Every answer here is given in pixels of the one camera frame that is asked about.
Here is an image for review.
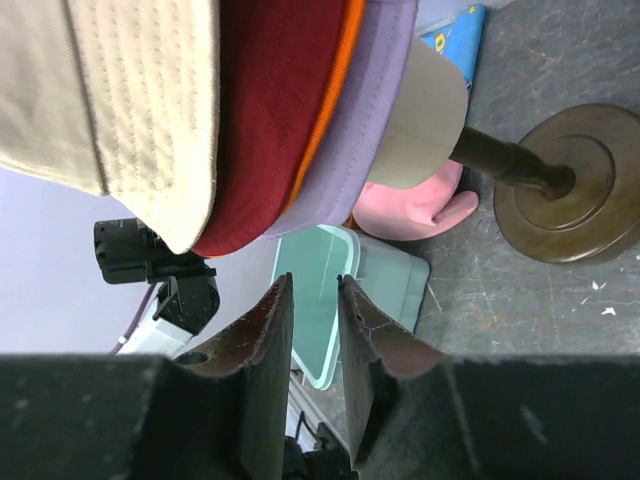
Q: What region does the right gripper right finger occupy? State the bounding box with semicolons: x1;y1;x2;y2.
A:
338;275;445;468

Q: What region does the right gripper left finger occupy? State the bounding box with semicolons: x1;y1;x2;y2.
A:
175;273;294;479

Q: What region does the teal plastic basket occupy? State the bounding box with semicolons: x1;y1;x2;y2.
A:
269;223;431;392

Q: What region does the pink bucket hat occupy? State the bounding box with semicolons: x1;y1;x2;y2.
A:
352;160;479;241

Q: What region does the purple bucket hat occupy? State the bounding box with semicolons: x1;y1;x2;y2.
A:
263;1;418;239

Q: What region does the cream mannequin head stand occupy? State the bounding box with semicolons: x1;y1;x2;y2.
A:
368;37;639;264

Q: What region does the beige bucket hat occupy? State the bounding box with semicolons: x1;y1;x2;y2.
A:
1;1;220;253

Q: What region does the dark red hat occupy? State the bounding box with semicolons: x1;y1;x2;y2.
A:
191;0;351;259

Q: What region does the blue printed cloth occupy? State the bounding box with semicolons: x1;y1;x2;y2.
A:
421;4;488;91

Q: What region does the orange bucket hat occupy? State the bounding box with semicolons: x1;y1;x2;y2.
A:
207;0;367;260

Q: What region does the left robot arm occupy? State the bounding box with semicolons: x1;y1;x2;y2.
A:
93;218;220;356

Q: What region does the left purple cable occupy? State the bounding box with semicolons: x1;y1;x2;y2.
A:
114;284;156;355

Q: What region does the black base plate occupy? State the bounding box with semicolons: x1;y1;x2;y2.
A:
282;412;359;480

